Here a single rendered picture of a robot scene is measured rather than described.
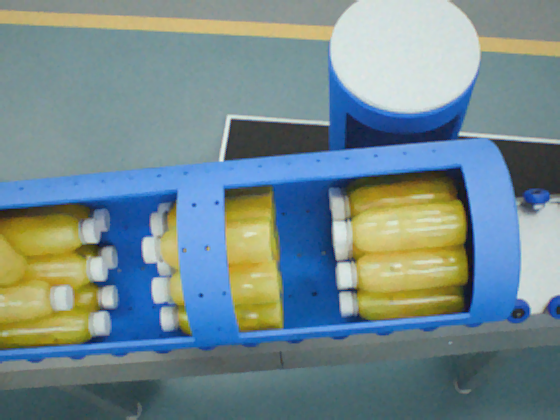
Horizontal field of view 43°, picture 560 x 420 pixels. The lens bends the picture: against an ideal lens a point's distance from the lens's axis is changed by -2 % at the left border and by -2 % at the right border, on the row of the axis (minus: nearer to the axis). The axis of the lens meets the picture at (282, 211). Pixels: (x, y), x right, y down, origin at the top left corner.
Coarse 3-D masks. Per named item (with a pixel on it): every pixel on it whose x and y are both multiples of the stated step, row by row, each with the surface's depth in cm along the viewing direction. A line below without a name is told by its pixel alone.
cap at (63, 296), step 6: (60, 288) 110; (66, 288) 110; (54, 294) 109; (60, 294) 109; (66, 294) 109; (72, 294) 112; (60, 300) 109; (66, 300) 109; (72, 300) 112; (60, 306) 109; (66, 306) 109
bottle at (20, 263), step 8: (0, 232) 104; (0, 240) 101; (8, 240) 105; (0, 248) 101; (8, 248) 104; (16, 248) 108; (0, 256) 102; (8, 256) 104; (16, 256) 106; (24, 256) 110; (0, 264) 102; (8, 264) 104; (16, 264) 106; (24, 264) 109; (0, 272) 104; (8, 272) 105; (16, 272) 107; (24, 272) 109; (0, 280) 106; (8, 280) 107; (16, 280) 108
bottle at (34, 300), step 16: (0, 288) 109; (16, 288) 108; (32, 288) 108; (48, 288) 110; (0, 304) 108; (16, 304) 108; (32, 304) 108; (48, 304) 109; (0, 320) 109; (16, 320) 109; (32, 320) 110
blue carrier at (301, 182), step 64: (0, 192) 106; (64, 192) 104; (128, 192) 103; (192, 192) 102; (320, 192) 123; (512, 192) 98; (128, 256) 127; (192, 256) 98; (320, 256) 125; (512, 256) 97; (128, 320) 121; (192, 320) 101; (320, 320) 117; (384, 320) 105; (448, 320) 104
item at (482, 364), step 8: (480, 352) 172; (488, 352) 164; (496, 352) 156; (504, 352) 156; (512, 352) 157; (472, 360) 182; (480, 360) 173; (488, 360) 165; (496, 360) 164; (504, 360) 165; (464, 368) 193; (472, 368) 183; (480, 368) 174; (488, 368) 173; (496, 368) 174; (456, 376) 205; (464, 376) 194; (472, 376) 184; (480, 376) 184; (488, 376) 185; (456, 384) 207; (464, 384) 195; (472, 384) 195; (464, 392) 206
